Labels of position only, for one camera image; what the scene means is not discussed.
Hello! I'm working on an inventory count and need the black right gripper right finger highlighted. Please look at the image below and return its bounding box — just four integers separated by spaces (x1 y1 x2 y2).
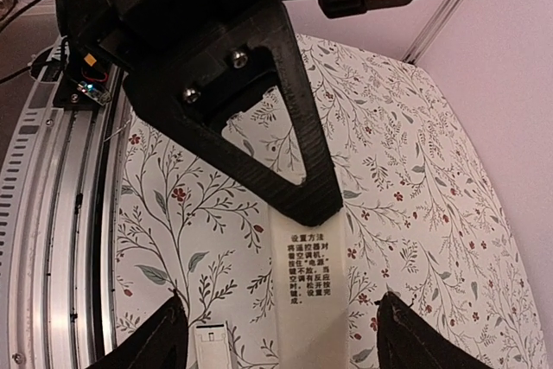
377 291 487 369

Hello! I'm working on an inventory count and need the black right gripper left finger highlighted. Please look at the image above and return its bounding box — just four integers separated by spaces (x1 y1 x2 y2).
89 292 189 369

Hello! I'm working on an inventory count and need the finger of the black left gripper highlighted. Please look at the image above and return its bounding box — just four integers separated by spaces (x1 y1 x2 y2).
124 0 343 227

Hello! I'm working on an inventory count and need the white air conditioner remote control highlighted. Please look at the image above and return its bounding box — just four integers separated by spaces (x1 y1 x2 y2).
194 323 233 369

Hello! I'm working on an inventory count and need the white remote battery cover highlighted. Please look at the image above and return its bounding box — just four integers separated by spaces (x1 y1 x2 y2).
269 208 349 368

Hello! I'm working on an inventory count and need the floral patterned table mat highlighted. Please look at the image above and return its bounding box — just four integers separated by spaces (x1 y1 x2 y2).
113 35 549 368

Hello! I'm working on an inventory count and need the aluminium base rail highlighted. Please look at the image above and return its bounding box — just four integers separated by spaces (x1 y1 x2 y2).
1 68 130 368

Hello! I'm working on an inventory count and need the right aluminium corner post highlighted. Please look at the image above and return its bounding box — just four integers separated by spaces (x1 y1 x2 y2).
402 0 464 65

